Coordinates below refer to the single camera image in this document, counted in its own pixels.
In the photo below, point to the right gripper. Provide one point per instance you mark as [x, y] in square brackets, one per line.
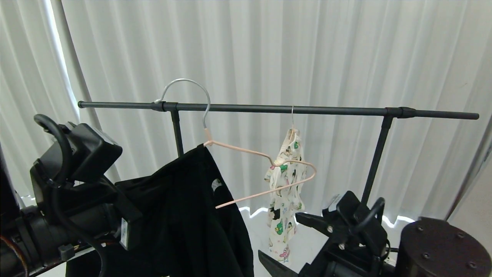
[338, 265]

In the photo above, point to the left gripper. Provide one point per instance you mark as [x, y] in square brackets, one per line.
[107, 215]

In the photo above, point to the cream printed garment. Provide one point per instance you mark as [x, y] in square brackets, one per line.
[284, 200]

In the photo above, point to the black garment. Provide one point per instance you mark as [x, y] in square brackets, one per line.
[184, 215]

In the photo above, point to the pink clothes hanger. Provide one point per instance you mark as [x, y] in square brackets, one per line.
[246, 149]
[292, 115]

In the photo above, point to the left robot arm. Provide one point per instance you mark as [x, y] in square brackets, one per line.
[23, 238]

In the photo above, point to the black clothes rack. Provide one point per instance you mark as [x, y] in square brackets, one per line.
[269, 109]

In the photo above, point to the white curtain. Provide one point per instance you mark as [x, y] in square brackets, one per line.
[307, 50]

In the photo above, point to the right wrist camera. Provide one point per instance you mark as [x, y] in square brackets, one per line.
[346, 209]

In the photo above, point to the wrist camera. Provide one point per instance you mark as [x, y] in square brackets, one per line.
[346, 209]
[88, 150]

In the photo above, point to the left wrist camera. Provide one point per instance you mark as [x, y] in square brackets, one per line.
[88, 150]

